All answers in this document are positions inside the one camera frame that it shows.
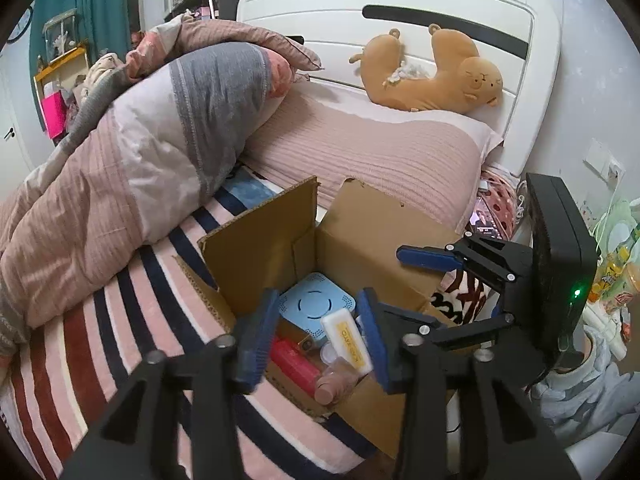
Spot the small clear spray bottle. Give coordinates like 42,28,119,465
314,357,361,406

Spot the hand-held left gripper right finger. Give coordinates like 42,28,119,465
356,287,576,480

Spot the smartphone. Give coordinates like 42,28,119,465
465,195,503,241

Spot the cream clothes pile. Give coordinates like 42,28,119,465
82,52,126,101

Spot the round wall clock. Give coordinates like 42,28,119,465
7,2,35,43

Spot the brown plush toy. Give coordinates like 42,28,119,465
350,24,503,113

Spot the pink polka dot cloth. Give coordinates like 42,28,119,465
477,170,523,241

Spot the person's right forearm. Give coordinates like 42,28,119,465
530,330,640,446

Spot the pink bottle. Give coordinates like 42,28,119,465
270,337,326,396

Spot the white headboard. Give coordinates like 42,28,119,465
235,0,561,176

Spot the striped blanket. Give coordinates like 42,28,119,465
0,170,381,480

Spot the small white box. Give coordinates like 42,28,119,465
320,307,373,376

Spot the cardboard box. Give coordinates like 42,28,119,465
172,175,468,461

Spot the glass display case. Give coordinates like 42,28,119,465
42,10,81,58

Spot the pink bag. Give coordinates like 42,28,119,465
41,92,68,140

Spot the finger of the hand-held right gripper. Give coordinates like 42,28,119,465
375,302,518,356
396,237,518,291

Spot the pink knitted pillow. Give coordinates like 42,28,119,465
240,80,503,233

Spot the white door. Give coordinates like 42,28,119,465
0,60,33,176

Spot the yellow cabinet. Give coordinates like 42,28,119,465
32,46,91,136

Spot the blue square case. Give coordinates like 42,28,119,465
277,271,357,343

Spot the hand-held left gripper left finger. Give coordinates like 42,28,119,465
60,287,281,480

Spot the red white printed blanket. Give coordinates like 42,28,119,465
430,267,501,331

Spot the white wall socket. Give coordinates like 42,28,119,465
582,137,626,183

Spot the colourful plastic bags pile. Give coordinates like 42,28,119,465
585,200,640,361

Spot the teal curtain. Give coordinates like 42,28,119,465
29,0,128,126

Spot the blue printed cloth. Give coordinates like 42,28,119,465
220,167,286,211

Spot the pink grey duvet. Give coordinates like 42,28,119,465
0,12,325,356

